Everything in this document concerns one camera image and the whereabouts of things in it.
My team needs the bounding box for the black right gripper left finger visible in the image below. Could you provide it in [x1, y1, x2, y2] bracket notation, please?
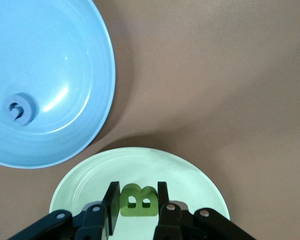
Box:
[8, 181, 122, 240]

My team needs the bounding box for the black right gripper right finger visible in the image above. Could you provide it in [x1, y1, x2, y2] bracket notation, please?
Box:
[152, 181, 256, 240]

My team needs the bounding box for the green foam letter B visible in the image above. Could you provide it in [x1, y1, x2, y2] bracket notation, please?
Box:
[119, 183, 159, 218]

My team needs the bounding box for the blue foam capital G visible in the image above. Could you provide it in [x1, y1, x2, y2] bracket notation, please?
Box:
[2, 92, 38, 127]

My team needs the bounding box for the light green plate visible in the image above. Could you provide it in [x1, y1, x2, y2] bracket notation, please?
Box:
[49, 146, 231, 240]

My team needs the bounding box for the blue plate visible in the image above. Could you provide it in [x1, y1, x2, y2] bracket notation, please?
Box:
[0, 0, 117, 170]

